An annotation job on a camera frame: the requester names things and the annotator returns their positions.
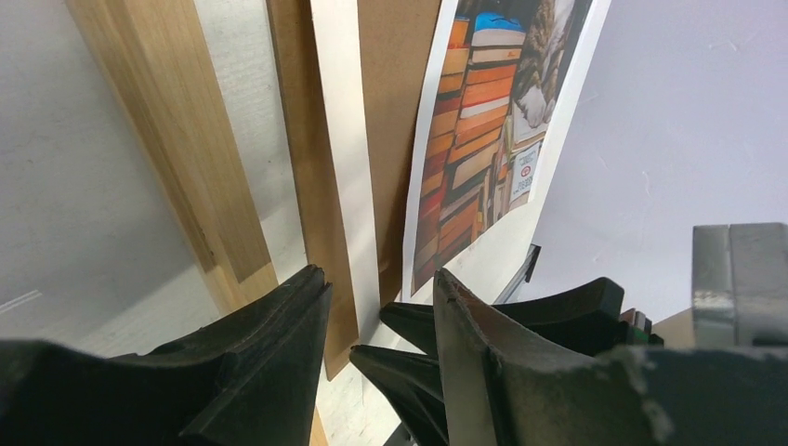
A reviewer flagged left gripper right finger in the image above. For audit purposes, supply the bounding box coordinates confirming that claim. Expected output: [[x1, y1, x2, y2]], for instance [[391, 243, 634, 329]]
[[433, 270, 787, 445]]

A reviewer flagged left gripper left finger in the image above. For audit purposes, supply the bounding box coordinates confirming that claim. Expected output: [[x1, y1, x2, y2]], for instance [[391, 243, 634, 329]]
[[1, 265, 333, 445]]

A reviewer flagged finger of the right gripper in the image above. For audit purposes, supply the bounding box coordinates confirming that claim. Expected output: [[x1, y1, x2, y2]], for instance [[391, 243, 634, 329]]
[[349, 345, 449, 445], [380, 277, 624, 359]]

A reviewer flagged book photo print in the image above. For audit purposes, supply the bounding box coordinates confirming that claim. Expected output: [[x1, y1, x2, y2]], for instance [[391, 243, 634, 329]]
[[401, 1, 609, 300]]

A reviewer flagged wooden picture frame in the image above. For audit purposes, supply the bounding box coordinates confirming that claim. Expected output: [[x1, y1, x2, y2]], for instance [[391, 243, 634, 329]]
[[64, 0, 331, 446]]

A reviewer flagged brown backing board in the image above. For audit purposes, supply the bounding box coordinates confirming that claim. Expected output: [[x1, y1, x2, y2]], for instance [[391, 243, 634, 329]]
[[267, 1, 440, 377]]

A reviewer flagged aluminium table edge rail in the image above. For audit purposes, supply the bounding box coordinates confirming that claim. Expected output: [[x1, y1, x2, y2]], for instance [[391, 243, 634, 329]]
[[493, 243, 542, 304]]

